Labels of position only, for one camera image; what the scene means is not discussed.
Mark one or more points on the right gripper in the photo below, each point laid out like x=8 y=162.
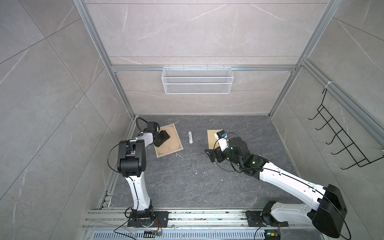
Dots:
x=212 y=155

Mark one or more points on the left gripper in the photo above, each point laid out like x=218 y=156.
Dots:
x=166 y=136

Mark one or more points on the tan bordered letter paper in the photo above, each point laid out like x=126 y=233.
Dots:
x=172 y=145

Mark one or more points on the yellow kraft envelope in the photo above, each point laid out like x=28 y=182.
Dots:
x=212 y=139

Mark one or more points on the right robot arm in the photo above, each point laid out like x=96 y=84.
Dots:
x=322 y=207

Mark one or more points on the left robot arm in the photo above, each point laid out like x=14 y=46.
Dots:
x=132 y=162

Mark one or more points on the white glue stick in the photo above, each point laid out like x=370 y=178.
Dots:
x=190 y=137

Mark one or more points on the white wire mesh basket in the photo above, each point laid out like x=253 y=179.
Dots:
x=194 y=80

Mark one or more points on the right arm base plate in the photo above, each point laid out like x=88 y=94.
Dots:
x=259 y=219

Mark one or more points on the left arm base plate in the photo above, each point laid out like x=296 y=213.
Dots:
x=148 y=219

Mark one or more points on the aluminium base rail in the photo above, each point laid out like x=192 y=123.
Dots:
x=190 y=225

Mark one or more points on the black wire hook rack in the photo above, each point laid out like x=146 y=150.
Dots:
x=339 y=133

